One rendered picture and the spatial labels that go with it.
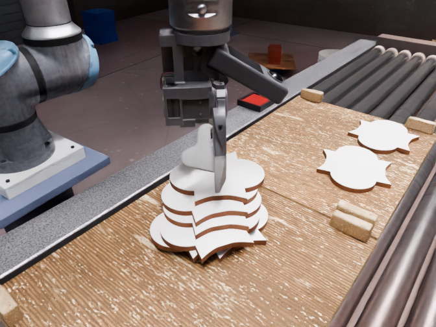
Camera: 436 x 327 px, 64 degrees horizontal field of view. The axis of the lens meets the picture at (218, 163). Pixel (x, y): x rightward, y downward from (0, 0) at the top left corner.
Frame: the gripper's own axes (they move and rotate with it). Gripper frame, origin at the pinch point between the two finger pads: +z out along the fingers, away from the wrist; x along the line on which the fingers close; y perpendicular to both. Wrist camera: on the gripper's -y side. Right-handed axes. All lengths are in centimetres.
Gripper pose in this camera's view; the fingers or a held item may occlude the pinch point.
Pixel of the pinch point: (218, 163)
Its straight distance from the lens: 54.3
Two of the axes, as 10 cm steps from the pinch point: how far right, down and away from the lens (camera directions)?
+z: 0.0, 8.3, 5.6
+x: 0.9, 5.5, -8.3
